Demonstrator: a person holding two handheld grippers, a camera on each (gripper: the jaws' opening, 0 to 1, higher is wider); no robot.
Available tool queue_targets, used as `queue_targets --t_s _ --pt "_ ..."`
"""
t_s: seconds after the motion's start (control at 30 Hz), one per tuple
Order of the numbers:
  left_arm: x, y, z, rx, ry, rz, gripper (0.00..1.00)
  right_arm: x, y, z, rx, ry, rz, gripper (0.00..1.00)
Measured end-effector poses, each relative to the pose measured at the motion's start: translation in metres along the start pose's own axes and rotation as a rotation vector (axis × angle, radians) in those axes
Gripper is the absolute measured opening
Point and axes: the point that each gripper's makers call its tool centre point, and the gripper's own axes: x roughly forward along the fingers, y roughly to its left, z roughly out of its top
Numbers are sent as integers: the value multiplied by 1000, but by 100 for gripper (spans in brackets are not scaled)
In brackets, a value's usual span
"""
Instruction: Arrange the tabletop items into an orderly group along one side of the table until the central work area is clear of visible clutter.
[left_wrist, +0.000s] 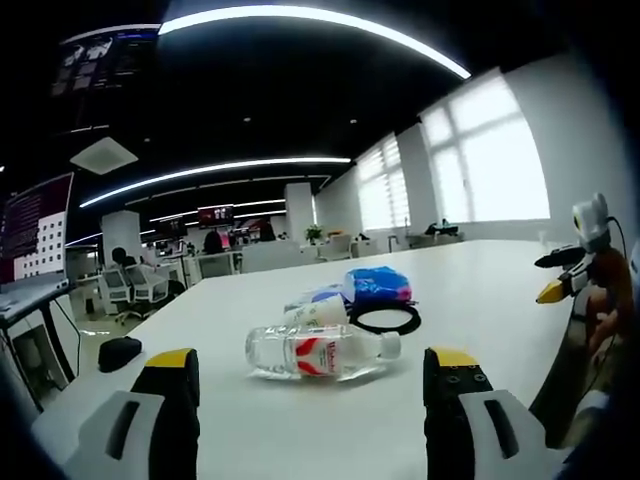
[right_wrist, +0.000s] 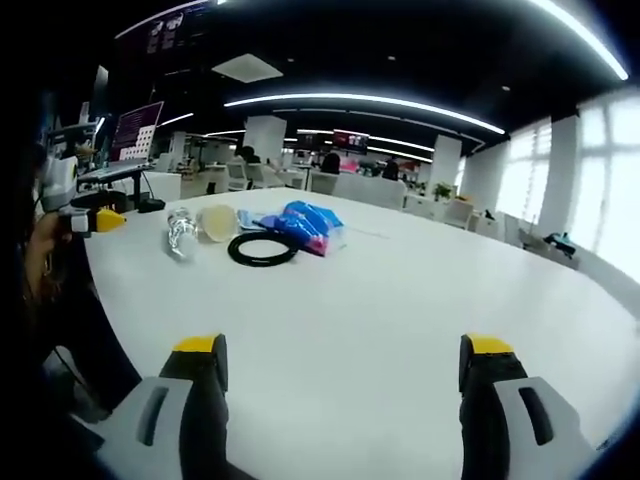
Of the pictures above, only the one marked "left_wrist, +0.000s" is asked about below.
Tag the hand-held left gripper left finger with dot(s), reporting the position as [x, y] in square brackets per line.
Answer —
[150, 430]

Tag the white side desk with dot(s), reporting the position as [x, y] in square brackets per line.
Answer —
[30, 325]

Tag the ceiling display screen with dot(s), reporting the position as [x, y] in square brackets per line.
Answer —
[95, 60]

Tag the ceiling air vent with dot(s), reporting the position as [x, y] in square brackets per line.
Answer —
[104, 156]

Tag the white table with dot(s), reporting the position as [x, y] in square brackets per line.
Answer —
[310, 425]

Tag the blue plastic bag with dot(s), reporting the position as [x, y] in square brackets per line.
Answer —
[377, 285]

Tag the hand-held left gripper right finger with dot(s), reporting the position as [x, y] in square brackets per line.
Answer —
[470, 430]

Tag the computer monitor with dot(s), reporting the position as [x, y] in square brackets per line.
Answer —
[35, 230]

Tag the white office chair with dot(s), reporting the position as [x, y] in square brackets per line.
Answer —
[147, 287]
[112, 290]

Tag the hanging red display screen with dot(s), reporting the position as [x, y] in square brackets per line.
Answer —
[216, 214]

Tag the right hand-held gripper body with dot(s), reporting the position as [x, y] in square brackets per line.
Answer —
[591, 220]

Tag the clear plastic water bottle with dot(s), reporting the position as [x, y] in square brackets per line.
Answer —
[315, 352]

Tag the green potted plant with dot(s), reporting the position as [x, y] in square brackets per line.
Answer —
[314, 233]

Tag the white and blue packet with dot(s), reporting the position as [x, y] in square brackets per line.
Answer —
[310, 295]

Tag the long ceiling light strip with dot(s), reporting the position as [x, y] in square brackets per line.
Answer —
[210, 175]
[320, 20]

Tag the white paper cup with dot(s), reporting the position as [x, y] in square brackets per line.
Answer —
[320, 312]

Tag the small black pouch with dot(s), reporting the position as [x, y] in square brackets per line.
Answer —
[119, 352]

